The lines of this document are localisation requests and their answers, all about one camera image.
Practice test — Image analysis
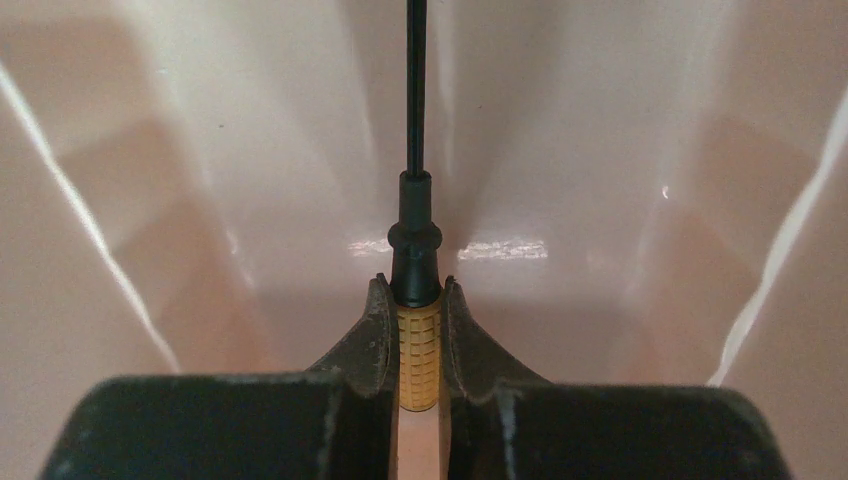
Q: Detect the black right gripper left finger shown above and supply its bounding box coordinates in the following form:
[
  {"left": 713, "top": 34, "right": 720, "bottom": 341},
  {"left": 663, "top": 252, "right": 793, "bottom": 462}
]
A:
[{"left": 40, "top": 275, "right": 399, "bottom": 479}]

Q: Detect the pink plastic bin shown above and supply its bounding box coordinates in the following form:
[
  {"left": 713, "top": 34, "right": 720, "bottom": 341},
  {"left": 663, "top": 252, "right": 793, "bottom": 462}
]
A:
[{"left": 1, "top": 1, "right": 847, "bottom": 479}]

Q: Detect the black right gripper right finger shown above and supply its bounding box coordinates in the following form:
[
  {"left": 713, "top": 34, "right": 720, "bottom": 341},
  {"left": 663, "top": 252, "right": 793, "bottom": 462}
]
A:
[{"left": 440, "top": 278, "right": 792, "bottom": 479}]

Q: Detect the yellow handled black screwdriver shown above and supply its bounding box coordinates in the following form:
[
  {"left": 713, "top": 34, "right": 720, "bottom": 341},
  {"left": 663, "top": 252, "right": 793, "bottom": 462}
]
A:
[{"left": 388, "top": 0, "right": 442, "bottom": 412}]

